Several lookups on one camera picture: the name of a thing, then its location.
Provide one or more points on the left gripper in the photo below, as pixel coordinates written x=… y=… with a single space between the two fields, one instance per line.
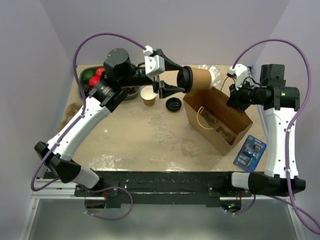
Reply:
x=165 y=89

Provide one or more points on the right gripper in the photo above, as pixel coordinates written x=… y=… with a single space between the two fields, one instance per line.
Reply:
x=235 y=100

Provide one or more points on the brown paper cup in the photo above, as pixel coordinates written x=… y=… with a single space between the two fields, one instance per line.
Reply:
x=148 y=96
x=201 y=80

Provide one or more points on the black cup lid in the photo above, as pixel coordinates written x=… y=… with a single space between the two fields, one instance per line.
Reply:
x=173 y=104
x=185 y=79

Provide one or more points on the brown paper bag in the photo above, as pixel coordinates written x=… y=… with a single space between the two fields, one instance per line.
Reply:
x=215 y=101

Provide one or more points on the cardboard cup carrier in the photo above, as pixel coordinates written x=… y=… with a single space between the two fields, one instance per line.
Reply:
x=218 y=126

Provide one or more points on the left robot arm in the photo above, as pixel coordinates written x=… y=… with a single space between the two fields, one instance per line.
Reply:
x=165 y=78

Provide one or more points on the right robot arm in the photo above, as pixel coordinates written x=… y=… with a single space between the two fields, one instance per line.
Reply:
x=280 y=104

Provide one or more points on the dark grape bunch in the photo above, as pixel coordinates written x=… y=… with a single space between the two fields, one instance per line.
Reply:
x=129 y=90

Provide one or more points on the grey fruit tray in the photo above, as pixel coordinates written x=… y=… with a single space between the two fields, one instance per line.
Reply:
x=84 y=84

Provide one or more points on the blue razor package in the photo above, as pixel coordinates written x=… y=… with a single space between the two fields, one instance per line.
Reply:
x=250 y=154

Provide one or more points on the red apple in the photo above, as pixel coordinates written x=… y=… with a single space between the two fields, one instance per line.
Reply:
x=93 y=81
x=99 y=71

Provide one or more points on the green lime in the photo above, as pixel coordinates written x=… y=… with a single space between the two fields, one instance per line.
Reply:
x=87 y=75

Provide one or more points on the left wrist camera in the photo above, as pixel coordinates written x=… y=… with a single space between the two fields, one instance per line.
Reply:
x=153 y=62

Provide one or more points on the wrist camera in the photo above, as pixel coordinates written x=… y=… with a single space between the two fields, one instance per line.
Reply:
x=238 y=73
x=153 y=62

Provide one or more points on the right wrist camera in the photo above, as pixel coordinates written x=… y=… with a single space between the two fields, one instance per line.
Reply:
x=238 y=73

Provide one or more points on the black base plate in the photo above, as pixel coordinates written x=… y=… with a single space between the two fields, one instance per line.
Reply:
x=164 y=188

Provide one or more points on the aluminium frame rail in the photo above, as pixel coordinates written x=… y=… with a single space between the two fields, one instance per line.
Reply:
x=49 y=184

